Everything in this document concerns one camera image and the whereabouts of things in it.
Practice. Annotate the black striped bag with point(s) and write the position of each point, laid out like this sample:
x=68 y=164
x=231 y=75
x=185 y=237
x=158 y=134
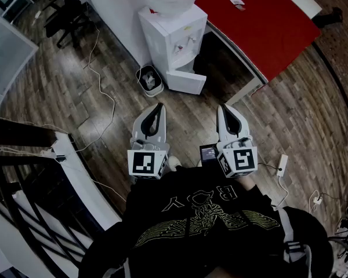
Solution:
x=307 y=242

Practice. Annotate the white plug charger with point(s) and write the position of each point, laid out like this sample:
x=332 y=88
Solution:
x=317 y=200

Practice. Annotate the white power strip with plugs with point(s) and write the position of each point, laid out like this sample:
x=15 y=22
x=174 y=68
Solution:
x=53 y=152

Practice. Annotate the table with red cloth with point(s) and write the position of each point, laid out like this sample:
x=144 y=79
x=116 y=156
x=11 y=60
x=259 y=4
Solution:
x=264 y=33

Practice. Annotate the black device with screen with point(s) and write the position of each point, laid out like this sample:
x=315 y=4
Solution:
x=208 y=155

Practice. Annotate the black office chair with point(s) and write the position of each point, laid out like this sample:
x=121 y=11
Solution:
x=66 y=19

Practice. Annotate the small red card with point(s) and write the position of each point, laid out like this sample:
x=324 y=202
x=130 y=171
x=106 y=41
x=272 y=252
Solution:
x=240 y=7

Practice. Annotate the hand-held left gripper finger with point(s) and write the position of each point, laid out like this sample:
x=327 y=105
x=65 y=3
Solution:
x=137 y=129
x=162 y=126

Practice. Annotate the frosted glass partition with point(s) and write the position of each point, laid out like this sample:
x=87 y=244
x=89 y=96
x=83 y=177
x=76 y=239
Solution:
x=8 y=54

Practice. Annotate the white water dispenser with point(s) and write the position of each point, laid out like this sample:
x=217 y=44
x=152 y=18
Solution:
x=174 y=25

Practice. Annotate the person's black printed hoodie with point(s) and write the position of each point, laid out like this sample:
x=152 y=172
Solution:
x=197 y=227

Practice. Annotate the person's left forearm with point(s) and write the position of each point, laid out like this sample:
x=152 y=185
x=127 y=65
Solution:
x=145 y=187

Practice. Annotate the black metal railing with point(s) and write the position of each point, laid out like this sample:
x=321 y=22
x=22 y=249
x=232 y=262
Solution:
x=32 y=184

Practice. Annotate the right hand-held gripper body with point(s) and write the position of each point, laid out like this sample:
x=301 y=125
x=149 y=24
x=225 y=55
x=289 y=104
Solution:
x=243 y=158

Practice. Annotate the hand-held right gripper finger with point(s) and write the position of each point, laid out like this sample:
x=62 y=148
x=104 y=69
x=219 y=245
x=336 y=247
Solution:
x=245 y=127
x=221 y=126

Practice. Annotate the white paper card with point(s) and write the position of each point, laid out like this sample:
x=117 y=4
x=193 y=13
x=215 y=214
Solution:
x=235 y=0

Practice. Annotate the person's right forearm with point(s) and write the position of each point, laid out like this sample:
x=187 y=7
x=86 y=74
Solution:
x=248 y=183

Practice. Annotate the person's white shoe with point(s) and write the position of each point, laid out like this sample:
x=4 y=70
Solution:
x=174 y=162

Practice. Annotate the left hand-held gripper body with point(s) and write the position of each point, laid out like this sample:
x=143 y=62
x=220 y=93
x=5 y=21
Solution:
x=148 y=164

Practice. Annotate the white trash bin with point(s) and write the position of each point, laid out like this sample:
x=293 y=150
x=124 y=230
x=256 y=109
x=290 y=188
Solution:
x=149 y=80

